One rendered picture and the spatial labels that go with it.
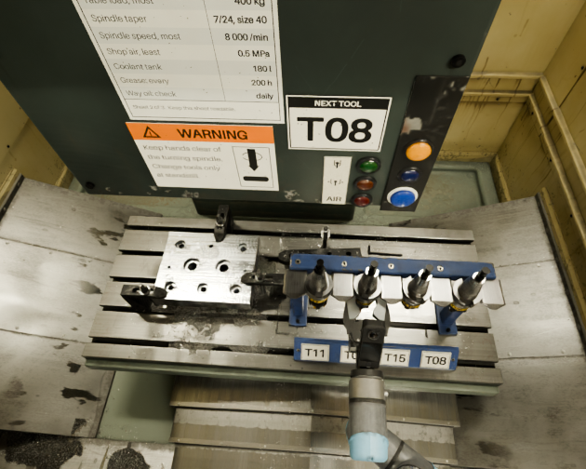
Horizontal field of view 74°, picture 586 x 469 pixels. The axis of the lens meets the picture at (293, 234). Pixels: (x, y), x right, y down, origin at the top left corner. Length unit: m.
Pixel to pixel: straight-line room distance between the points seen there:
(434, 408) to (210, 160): 1.10
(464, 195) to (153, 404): 1.55
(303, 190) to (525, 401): 1.10
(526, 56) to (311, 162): 1.37
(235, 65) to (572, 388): 1.30
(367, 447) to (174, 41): 0.74
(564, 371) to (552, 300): 0.22
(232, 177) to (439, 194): 1.53
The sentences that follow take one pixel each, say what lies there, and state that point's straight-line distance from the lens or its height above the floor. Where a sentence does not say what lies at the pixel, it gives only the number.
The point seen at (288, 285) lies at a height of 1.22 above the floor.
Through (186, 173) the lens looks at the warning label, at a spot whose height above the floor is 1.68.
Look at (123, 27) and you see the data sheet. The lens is 0.39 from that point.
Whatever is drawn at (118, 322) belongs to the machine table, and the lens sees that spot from 1.33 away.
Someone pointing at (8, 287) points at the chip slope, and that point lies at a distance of 1.71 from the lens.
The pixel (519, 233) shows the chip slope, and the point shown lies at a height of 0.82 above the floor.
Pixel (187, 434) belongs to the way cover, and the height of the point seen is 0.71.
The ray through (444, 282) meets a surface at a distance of 0.96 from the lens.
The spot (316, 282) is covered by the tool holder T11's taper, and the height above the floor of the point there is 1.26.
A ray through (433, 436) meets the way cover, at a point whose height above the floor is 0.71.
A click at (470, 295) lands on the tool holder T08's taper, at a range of 0.93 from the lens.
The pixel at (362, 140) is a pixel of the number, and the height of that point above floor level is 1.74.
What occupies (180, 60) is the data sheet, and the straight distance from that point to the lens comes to 0.39.
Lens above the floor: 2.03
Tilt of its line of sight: 58 degrees down
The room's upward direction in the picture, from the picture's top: 3 degrees counter-clockwise
